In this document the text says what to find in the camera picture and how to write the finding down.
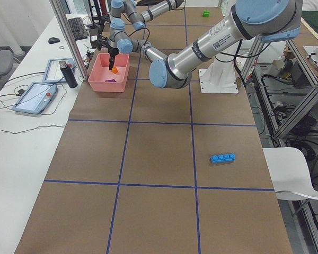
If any black computer mouse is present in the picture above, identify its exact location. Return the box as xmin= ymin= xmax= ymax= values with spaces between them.
xmin=48 ymin=37 xmax=60 ymax=44

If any black water bottle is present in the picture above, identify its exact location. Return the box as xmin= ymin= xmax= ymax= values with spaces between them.
xmin=59 ymin=60 xmax=78 ymax=88

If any near teach pendant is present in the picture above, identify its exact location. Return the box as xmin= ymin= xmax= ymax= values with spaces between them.
xmin=12 ymin=82 xmax=58 ymax=114

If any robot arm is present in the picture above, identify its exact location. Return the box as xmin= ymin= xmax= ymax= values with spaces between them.
xmin=108 ymin=1 xmax=303 ymax=89
xmin=110 ymin=0 xmax=183 ymax=30

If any pink plastic box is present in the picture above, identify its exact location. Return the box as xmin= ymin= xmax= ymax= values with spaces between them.
xmin=88 ymin=53 xmax=130 ymax=93

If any teach pendant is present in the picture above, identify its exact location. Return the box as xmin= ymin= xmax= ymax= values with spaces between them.
xmin=12 ymin=82 xmax=58 ymax=114
xmin=42 ymin=58 xmax=76 ymax=84

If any black keyboard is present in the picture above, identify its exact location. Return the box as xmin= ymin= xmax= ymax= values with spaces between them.
xmin=68 ymin=17 xmax=87 ymax=41

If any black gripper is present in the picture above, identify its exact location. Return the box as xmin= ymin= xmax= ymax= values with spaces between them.
xmin=108 ymin=46 xmax=119 ymax=70

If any aluminium frame post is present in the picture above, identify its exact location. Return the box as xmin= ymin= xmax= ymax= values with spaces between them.
xmin=49 ymin=0 xmax=89 ymax=81

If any white chair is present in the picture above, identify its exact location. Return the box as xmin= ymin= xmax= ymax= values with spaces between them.
xmin=263 ymin=147 xmax=318 ymax=201

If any orange block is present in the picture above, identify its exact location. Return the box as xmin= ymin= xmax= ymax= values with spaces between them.
xmin=111 ymin=67 xmax=118 ymax=74

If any far teach pendant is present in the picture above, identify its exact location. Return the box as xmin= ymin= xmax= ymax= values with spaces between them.
xmin=42 ymin=58 xmax=76 ymax=84

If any green two-stud block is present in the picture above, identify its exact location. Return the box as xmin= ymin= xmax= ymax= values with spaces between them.
xmin=202 ymin=10 xmax=210 ymax=17

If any long blue four-stud block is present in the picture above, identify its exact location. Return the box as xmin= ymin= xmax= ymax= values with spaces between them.
xmin=210 ymin=153 xmax=235 ymax=164

